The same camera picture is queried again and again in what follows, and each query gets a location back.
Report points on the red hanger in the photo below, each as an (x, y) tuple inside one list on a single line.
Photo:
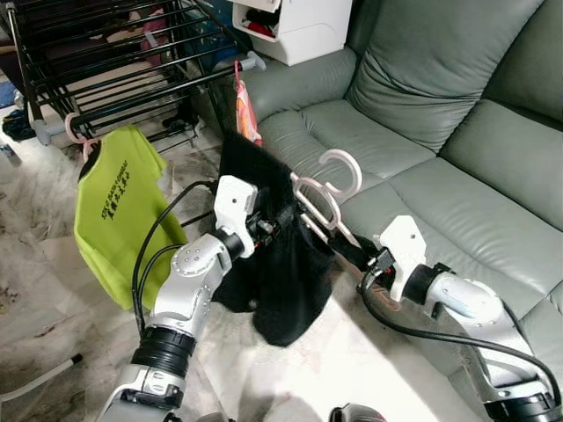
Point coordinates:
[(237, 72)]

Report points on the grey robot right leg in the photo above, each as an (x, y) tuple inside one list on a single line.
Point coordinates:
[(359, 413)]

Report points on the grey-green leather sofa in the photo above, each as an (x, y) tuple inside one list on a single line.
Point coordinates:
[(440, 70)]

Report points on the pale pink plastic hanger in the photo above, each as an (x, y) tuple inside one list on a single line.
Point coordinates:
[(354, 171)]

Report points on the pink hanger under shirt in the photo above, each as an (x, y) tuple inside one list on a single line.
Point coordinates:
[(72, 132)]

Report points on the pink garment behind rack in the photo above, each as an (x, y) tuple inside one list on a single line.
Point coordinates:
[(157, 35)]

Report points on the black garment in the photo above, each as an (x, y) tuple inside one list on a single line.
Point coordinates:
[(281, 299)]

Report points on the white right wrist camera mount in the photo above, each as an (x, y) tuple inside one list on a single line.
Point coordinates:
[(406, 251)]

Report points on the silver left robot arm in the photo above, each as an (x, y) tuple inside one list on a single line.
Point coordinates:
[(185, 281)]

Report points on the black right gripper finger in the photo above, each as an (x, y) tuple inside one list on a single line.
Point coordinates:
[(352, 246)]

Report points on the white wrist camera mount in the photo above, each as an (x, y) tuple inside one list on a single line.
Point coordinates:
[(406, 251), (233, 207)]

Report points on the yellow-green printed shirt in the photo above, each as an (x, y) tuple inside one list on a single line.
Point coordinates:
[(123, 229)]

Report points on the black metal drying rack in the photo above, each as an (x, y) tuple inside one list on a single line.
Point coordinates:
[(149, 98)]

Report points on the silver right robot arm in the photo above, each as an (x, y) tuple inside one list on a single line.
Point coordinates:
[(484, 316)]

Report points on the white tube with black tip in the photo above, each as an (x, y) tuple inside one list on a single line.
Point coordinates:
[(40, 380)]

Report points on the orange printed cloth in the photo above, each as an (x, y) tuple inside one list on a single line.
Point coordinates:
[(246, 114)]

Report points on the white plastic drawer unit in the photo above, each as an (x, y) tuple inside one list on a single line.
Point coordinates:
[(308, 35)]

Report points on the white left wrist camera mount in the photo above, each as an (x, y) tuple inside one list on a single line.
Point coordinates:
[(233, 207)]

